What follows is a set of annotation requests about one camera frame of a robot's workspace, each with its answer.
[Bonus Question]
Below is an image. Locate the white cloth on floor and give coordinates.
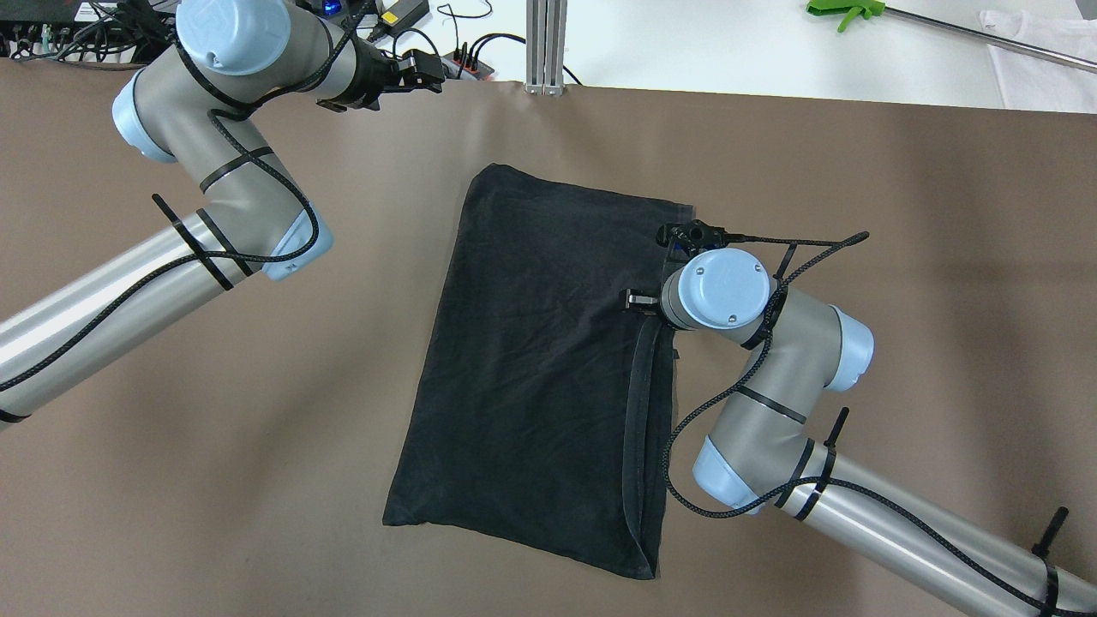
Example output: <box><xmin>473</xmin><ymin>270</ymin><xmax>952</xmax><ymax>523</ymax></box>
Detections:
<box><xmin>979</xmin><ymin>10</ymin><xmax>1096</xmax><ymax>114</ymax></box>

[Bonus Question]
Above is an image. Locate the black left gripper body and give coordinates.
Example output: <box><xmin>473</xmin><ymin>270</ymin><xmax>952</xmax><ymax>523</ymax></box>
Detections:
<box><xmin>346</xmin><ymin>40</ymin><xmax>412</xmax><ymax>110</ymax></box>

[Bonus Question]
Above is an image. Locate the black network switch box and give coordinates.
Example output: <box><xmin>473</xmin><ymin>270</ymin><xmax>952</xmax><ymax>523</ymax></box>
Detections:
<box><xmin>1</xmin><ymin>1</ymin><xmax>179</xmax><ymax>69</ymax></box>

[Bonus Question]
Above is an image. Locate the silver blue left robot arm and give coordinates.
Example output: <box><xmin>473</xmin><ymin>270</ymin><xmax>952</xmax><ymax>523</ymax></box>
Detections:
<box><xmin>3</xmin><ymin>1</ymin><xmax>446</xmax><ymax>428</ymax></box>

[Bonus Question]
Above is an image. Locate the aluminium frame post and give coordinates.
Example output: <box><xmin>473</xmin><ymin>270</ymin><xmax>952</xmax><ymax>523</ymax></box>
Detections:
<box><xmin>524</xmin><ymin>0</ymin><xmax>567</xmax><ymax>97</ymax></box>

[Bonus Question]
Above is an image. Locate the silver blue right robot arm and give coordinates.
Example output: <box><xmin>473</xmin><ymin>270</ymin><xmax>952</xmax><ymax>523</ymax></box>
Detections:
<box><xmin>658</xmin><ymin>243</ymin><xmax>1094</xmax><ymax>616</ymax></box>

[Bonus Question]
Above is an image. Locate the green handled metal rod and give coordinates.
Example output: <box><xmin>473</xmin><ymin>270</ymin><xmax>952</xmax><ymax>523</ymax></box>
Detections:
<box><xmin>806</xmin><ymin>1</ymin><xmax>1096</xmax><ymax>75</ymax></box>

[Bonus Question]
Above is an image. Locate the grey orange USB hub right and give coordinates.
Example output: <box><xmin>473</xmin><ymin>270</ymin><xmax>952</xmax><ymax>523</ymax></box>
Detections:
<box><xmin>442</xmin><ymin>52</ymin><xmax>497</xmax><ymax>81</ymax></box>

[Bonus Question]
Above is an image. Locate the black printed t-shirt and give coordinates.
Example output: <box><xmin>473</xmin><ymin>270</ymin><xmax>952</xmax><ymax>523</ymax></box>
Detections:
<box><xmin>381</xmin><ymin>164</ymin><xmax>694</xmax><ymax>579</ymax></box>

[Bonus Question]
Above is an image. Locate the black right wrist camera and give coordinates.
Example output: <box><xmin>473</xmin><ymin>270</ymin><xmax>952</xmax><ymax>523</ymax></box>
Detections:
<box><xmin>656</xmin><ymin>218</ymin><xmax>730</xmax><ymax>262</ymax></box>

